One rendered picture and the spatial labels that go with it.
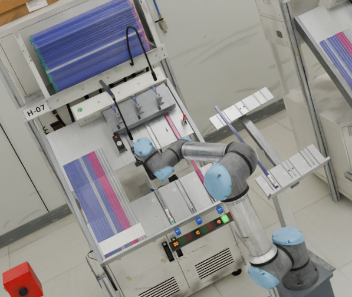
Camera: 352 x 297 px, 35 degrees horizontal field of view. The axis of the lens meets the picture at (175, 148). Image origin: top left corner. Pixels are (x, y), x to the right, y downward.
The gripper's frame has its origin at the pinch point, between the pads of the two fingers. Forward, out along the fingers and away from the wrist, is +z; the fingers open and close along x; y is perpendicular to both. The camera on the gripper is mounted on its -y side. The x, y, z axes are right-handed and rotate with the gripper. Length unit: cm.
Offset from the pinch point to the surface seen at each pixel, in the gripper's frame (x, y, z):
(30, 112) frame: 37, 47, 8
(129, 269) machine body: 28, -41, 46
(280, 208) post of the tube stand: -54, -48, 25
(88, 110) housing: 11.6, 37.1, 11.8
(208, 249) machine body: -15, -51, 53
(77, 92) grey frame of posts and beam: 12.7, 46.5, 8.7
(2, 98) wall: 59, 108, 146
